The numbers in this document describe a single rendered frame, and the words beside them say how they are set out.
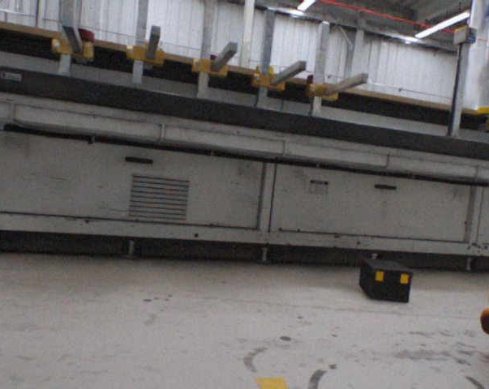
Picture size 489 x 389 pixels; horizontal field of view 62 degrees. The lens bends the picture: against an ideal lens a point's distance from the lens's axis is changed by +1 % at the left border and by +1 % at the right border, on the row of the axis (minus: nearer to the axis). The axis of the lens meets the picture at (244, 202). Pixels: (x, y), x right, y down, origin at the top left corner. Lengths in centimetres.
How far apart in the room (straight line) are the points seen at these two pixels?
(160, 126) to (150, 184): 32
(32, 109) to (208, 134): 65
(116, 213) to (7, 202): 42
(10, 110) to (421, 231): 204
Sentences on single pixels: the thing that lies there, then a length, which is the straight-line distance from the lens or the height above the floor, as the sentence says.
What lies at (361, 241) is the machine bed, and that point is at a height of 14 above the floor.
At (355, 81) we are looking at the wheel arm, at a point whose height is 80.
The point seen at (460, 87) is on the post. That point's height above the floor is 94.
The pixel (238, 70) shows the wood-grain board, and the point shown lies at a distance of 189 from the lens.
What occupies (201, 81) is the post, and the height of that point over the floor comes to 77.
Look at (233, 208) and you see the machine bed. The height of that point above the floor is 26.
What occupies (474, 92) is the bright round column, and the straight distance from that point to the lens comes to 681.
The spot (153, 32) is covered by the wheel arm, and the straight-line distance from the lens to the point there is 139.
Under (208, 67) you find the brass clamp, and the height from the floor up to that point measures 82.
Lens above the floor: 39
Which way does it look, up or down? 3 degrees down
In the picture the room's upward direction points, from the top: 6 degrees clockwise
